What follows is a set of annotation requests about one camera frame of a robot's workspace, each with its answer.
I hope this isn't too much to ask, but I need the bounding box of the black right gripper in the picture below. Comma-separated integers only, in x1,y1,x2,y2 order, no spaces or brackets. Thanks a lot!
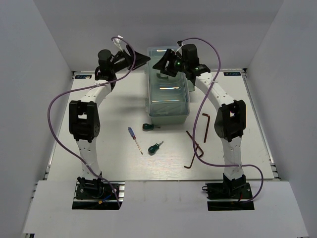
152,49,188,78

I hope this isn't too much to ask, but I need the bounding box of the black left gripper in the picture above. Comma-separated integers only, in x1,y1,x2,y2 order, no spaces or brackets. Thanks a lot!
111,44,151,73

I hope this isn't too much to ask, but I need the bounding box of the mint green plastic toolbox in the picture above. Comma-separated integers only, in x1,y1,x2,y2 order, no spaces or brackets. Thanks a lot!
145,47,195,125

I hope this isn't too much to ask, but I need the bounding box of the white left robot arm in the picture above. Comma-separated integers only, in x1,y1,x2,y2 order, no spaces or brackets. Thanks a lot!
69,36,150,198

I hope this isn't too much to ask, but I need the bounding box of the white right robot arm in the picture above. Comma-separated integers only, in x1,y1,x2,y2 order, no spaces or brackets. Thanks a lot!
153,44,246,198

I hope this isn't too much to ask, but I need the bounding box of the long brown hex key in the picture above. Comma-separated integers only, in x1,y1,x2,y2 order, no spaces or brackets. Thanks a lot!
202,113,211,143

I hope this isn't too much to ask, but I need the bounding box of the stubby green screwdriver near box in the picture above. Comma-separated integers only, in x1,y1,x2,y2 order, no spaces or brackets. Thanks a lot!
142,123,160,131

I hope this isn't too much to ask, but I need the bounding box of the brown hex key middle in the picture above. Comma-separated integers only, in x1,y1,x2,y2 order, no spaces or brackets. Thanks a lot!
186,131,204,158

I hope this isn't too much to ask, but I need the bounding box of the stubby green screwdriver front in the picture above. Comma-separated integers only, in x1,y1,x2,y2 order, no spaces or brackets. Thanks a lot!
148,141,163,155

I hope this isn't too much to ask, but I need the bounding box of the brown hex key front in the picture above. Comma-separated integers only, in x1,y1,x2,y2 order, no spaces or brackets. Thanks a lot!
183,145,198,169

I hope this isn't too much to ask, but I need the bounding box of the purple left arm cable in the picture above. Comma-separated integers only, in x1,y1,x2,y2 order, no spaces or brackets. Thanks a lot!
47,36,138,208

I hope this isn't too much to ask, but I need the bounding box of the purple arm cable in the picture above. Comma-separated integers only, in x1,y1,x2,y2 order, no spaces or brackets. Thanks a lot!
177,37,265,204
47,36,138,208

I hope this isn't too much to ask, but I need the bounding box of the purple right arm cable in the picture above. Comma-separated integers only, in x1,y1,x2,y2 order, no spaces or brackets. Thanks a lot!
177,37,265,204

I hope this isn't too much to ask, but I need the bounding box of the blue red handled screwdriver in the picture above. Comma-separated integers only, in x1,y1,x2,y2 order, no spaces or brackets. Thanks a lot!
128,127,143,155

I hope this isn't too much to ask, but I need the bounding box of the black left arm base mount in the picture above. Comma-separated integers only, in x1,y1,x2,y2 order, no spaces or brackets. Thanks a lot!
72,177,125,210

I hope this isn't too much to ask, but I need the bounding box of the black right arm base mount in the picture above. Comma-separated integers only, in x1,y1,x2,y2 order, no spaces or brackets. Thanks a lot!
202,182,255,211

